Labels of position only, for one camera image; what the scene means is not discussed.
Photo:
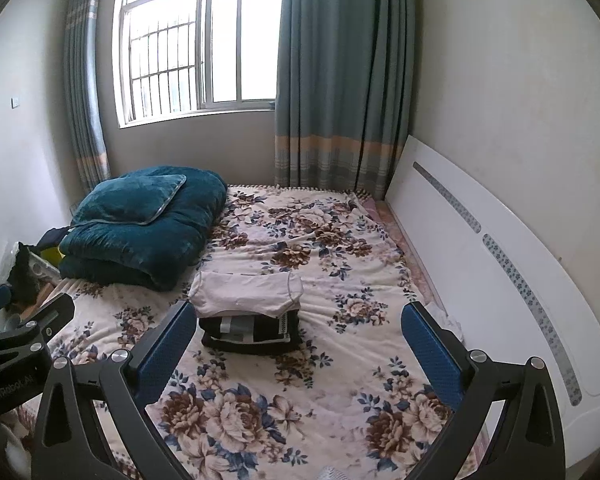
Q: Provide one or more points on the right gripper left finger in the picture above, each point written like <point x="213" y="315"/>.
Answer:
<point x="69" y="442"/>

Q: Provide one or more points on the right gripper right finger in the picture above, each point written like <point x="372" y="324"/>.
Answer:
<point x="527" y="442"/>

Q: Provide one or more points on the beige small garment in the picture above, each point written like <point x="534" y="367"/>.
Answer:
<point x="215" y="294"/>

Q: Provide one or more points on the black striped folded clothes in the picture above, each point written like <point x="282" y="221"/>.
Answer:
<point x="257" y="335"/>

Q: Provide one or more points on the clutter beside bed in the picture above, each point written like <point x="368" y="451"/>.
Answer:
<point x="32" y="273"/>

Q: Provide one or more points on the white bed headboard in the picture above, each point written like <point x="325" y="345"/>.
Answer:
<point x="511" y="296"/>

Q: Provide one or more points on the white pillow by headboard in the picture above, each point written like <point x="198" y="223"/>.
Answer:
<point x="445" y="321"/>

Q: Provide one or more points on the teal folded quilt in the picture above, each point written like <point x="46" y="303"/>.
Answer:
<point x="153" y="256"/>

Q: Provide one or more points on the teal cushion on quilt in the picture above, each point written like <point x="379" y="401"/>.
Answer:
<point x="129" y="200"/>

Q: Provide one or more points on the teal striped left curtain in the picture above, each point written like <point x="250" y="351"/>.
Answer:
<point x="80" y="85"/>

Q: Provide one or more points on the teal striped curtain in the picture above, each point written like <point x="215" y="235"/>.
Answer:
<point x="345" y="74"/>
<point x="80" y="85"/>

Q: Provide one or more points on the window with metal bars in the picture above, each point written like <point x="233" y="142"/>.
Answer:
<point x="178" y="58"/>

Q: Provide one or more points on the teal striped right curtain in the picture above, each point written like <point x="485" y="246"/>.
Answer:
<point x="345" y="74"/>

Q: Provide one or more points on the white wall socket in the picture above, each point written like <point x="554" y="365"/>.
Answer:
<point x="15" y="102"/>

